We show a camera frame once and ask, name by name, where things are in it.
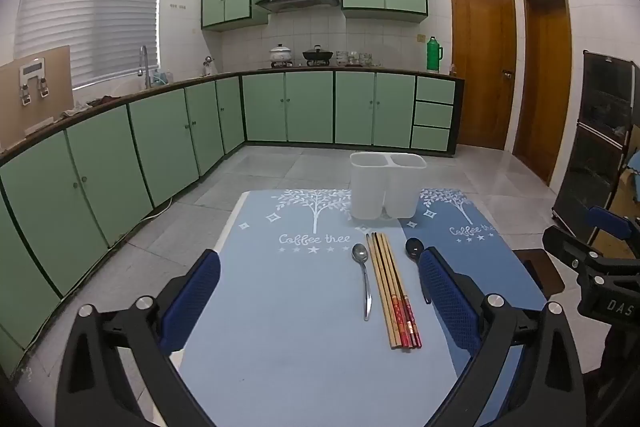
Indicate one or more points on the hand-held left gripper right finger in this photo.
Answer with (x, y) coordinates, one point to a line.
(445, 292)

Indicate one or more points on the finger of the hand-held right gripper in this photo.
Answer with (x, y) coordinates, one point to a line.
(607, 221)
(565, 244)

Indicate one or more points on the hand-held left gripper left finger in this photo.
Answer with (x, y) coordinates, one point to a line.
(195, 297)

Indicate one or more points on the dark red patterned chopstick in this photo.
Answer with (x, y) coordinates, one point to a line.
(403, 292)
(398, 292)

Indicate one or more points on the red patterned wooden chopstick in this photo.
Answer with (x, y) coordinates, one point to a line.
(389, 292)
(394, 292)

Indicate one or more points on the black spoon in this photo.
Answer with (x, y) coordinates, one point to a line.
(414, 247)

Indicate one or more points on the metal spoon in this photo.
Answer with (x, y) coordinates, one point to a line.
(360, 253)

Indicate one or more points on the white plastic utensil holder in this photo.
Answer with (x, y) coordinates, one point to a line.
(370, 187)

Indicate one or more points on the black glass door cabinet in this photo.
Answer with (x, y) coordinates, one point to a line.
(595, 142)

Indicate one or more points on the light blue tree print placemat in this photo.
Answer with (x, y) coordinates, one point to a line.
(280, 307)

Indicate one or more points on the green drawer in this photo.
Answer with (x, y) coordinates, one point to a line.
(431, 139)
(435, 89)
(433, 114)

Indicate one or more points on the green lower kitchen cabinets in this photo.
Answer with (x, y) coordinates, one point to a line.
(305, 112)

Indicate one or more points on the cloth rag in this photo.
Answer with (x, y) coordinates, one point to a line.
(80, 109)

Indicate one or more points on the brown kitchen countertop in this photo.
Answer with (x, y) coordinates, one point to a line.
(390, 71)

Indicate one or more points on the green thermos jug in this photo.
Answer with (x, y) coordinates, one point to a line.
(433, 57)

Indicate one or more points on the brown cardboard board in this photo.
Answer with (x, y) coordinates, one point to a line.
(57, 112)

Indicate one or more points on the metal kitchen faucet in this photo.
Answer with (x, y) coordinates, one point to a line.
(145, 67)

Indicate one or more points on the glass jar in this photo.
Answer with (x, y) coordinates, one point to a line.
(354, 59)
(370, 59)

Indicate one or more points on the gas stove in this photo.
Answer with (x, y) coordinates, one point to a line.
(300, 65)

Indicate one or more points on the white cooking pot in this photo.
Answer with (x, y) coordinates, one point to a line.
(281, 54)

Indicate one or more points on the black wok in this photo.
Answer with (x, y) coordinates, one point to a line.
(317, 54)

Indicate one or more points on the white window blind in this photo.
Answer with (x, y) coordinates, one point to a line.
(90, 7)

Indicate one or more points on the white plastic bracket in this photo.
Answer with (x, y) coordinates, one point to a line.
(32, 69)

